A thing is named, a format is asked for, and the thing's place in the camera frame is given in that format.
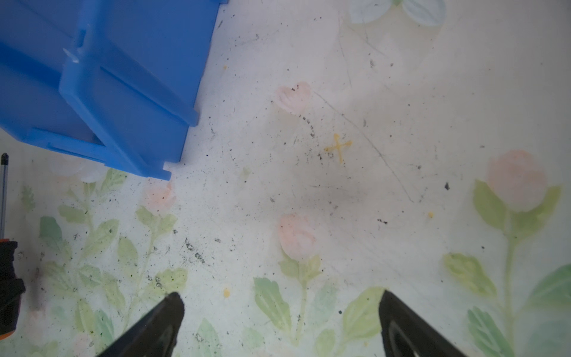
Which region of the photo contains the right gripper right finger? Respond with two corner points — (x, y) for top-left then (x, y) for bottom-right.
(379, 290), (466, 357)

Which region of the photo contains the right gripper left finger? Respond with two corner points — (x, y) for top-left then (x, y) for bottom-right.
(98, 292), (184, 357)

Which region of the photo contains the orange black handled screwdriver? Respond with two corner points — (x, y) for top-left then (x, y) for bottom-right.
(0, 153), (26, 340)

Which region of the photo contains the blue plastic storage bin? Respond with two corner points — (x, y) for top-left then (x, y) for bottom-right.
(1, 1), (221, 180)

